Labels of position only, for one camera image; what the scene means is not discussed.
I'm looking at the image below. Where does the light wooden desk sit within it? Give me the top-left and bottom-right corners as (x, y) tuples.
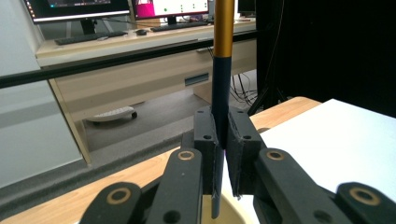
(35, 18), (258, 164)

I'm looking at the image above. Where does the white board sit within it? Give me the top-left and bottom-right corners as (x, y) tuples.
(222, 98), (396, 224)

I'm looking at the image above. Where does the beige square cup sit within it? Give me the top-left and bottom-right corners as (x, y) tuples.
(200, 193), (250, 224)

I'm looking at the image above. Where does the black horizontal bar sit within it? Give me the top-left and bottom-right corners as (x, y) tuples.
(0, 29), (258, 90)

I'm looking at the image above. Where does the bundle of hanging cables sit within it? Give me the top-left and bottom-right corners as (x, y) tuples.
(230, 72), (260, 107)

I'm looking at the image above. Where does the white cabinet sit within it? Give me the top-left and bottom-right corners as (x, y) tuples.
(0, 0), (92, 189)

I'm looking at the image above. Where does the wooden table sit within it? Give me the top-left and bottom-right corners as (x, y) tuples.
(0, 96), (322, 224)

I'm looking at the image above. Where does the dark monitor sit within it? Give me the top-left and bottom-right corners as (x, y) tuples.
(237, 0), (257, 15)

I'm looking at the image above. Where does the black keyboard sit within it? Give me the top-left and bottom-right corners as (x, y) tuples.
(53, 30), (129, 47)
(149, 21), (209, 33)

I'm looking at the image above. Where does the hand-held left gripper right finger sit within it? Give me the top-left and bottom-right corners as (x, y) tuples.
(225, 105), (267, 199)

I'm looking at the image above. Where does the wide computer monitor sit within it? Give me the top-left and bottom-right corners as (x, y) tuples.
(22, 0), (132, 35)

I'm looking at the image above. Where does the black frame stand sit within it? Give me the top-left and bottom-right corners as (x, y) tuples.
(247, 81), (288, 117)

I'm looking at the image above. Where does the makeup brush with gold ferrule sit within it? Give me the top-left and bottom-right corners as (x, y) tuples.
(210, 0), (235, 219)

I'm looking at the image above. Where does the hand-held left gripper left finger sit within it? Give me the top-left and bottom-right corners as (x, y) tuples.
(193, 105), (220, 196)

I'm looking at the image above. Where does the black curtain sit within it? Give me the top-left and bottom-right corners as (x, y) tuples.
(255, 0), (396, 119)

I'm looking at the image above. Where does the monitor with pink window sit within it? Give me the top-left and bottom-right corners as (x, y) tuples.
(132, 0), (210, 26)

